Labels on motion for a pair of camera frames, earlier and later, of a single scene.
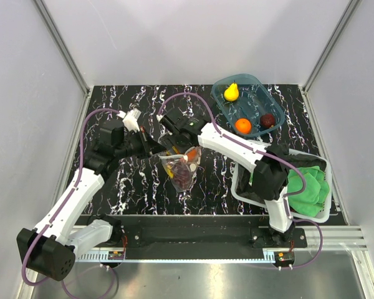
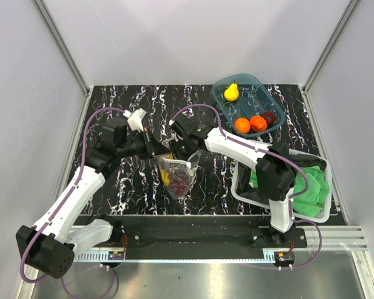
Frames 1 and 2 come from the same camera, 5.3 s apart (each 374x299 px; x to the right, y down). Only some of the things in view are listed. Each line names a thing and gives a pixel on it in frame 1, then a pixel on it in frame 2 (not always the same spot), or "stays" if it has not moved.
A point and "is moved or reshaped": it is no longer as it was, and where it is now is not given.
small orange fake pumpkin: (192, 154) is moved or reshaped
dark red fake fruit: (267, 120) stays
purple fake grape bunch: (181, 172) is moved or reshaped
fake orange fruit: (243, 126) stays
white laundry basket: (308, 189) stays
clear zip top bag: (181, 168) is moved or reshaped
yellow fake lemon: (232, 93) stays
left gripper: (149, 147) stays
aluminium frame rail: (63, 47) stays
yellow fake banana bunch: (169, 170) to (166, 177)
